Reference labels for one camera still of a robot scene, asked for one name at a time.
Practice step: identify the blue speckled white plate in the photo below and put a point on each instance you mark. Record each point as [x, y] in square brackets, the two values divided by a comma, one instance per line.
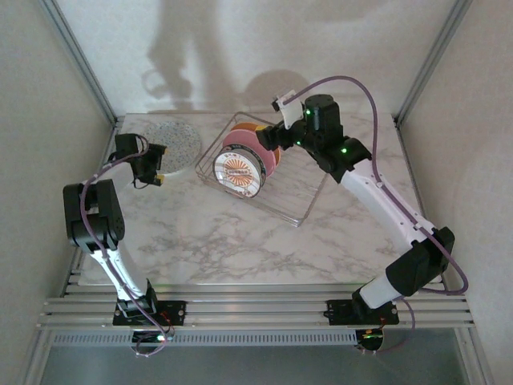
[172, 144]

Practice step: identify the orange plate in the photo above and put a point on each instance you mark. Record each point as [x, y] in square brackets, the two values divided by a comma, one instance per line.
[244, 126]

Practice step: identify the pink plate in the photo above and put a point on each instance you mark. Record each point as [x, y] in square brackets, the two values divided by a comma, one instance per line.
[244, 140]

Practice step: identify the green rim printed plate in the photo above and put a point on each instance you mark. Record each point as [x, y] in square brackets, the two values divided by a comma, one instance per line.
[262, 168]

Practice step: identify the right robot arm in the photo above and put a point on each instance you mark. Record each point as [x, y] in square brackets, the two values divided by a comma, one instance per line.
[380, 200]

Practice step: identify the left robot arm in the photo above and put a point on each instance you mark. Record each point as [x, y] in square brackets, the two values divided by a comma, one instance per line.
[96, 216]

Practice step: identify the sunburst print white plate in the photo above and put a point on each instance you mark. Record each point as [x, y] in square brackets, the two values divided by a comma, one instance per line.
[236, 172]

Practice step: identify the aluminium frame post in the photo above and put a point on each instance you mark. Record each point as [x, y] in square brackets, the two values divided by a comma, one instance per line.
[433, 60]
[80, 64]

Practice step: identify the aluminium base rail bed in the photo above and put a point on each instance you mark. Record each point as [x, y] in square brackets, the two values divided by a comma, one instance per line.
[256, 309]

